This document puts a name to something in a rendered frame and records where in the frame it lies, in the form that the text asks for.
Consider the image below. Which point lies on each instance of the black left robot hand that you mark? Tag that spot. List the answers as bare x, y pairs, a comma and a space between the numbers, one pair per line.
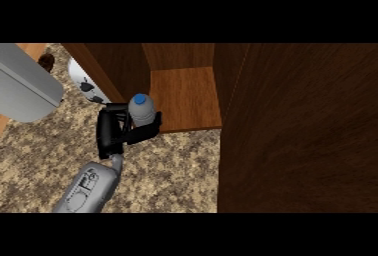
108, 133

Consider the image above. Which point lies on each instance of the clear blue-capped water bottle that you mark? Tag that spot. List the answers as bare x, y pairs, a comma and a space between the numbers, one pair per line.
142, 110

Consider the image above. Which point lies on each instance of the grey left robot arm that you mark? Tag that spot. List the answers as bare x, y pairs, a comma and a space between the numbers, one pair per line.
86, 190

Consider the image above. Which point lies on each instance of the brown wooden cabinet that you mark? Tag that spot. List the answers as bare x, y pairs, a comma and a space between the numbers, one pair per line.
183, 97

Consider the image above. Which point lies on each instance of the dark brown cabinet door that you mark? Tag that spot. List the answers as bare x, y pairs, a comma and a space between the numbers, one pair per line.
300, 133

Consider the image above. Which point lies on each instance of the white object with dark marks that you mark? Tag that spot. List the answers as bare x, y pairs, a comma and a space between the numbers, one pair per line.
77, 72

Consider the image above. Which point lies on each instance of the grey appliance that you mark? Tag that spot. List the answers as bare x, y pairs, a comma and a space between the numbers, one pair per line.
22, 90

